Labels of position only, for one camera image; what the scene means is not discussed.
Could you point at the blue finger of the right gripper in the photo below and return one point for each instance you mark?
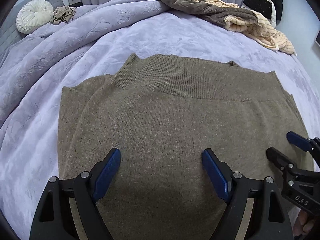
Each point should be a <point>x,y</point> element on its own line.
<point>305,144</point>
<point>279,160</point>

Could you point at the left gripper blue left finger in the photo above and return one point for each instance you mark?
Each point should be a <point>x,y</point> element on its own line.
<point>53,217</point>

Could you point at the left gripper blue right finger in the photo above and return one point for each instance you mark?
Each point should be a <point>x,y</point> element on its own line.
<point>269,218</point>

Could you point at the olive brown knit sweater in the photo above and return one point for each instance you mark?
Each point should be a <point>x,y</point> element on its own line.
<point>161,113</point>

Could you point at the person right hand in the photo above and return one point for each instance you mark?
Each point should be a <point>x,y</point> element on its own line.
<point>303,224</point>

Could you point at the cream striped knit garment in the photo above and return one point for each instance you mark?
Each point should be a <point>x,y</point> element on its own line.
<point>262,32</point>

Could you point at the black sparkly garment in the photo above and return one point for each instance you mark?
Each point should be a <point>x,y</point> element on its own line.
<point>262,6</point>

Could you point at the dark brown knit garment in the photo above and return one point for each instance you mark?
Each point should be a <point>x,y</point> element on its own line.
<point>220,16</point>

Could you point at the lavender plush bed blanket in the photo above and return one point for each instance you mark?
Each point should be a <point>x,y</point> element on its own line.
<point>97,41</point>

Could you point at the grey quilted headboard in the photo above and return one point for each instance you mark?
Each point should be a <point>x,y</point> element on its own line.
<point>9,33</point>

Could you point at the round white pleated cushion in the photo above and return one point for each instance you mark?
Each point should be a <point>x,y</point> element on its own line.
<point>33,15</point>

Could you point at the small beige crumpled cloth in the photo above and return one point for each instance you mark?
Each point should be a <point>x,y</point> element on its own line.
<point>63,14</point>

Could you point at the wall mounted monitor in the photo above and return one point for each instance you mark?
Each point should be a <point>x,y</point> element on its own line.
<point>317,40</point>

